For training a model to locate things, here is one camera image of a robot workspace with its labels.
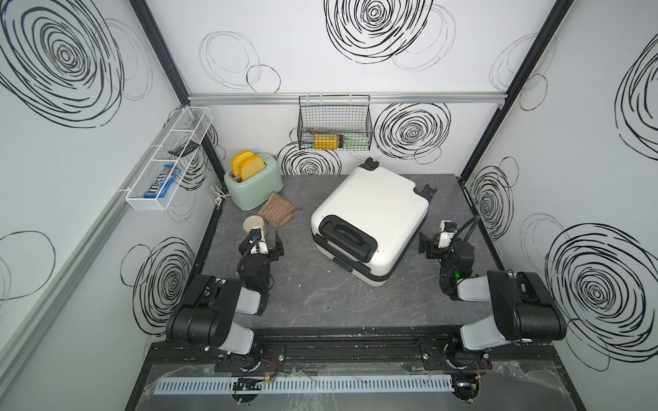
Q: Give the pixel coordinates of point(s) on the yellow toast slice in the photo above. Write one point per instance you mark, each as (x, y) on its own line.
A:
(251, 167)
(238, 160)

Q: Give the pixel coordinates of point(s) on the white slotted cable duct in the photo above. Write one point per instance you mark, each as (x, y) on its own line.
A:
(305, 384)

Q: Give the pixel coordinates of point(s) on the white hard-shell suitcase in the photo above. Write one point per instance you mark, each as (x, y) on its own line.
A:
(368, 222)

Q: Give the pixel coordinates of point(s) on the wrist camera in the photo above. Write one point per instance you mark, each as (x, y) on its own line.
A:
(257, 243)
(448, 229)

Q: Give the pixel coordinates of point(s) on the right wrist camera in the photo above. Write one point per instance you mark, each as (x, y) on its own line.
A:
(448, 229)

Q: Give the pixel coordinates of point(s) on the black remote in shelf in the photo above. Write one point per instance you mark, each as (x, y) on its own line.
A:
(184, 150)

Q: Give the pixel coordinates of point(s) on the blue candy packet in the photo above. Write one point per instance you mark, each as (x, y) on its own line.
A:
(159, 188)

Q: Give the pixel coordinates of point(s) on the beige round jar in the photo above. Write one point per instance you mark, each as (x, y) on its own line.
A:
(255, 222)

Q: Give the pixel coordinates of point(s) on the brown striped cloth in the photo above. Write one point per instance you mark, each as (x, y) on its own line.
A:
(277, 211)

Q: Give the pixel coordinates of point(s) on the yellow item in basket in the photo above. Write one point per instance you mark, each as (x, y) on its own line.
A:
(327, 141)

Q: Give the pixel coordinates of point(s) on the yellow toast slice front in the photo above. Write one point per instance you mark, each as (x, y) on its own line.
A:
(251, 167)

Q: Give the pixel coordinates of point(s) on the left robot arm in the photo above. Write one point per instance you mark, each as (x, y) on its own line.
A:
(204, 317)

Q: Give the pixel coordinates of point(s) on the yellow toast slice back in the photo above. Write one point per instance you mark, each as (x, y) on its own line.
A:
(238, 160)

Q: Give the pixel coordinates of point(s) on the mint green toaster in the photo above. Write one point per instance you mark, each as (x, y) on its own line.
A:
(258, 189)

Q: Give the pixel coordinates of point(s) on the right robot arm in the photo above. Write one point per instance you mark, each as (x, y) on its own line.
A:
(523, 310)

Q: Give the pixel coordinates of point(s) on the white wire shelf basket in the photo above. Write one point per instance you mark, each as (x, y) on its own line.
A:
(186, 124)

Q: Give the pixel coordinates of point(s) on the green item in basket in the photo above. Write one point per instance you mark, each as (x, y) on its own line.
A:
(356, 142)

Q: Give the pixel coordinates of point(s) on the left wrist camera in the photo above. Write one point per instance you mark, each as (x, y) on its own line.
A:
(257, 243)

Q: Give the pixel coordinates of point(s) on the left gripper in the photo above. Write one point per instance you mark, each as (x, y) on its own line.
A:
(260, 254)

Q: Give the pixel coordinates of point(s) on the black wire basket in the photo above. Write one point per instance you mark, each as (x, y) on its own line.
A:
(336, 114)

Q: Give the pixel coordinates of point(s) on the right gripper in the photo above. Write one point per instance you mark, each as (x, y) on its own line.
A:
(438, 249)

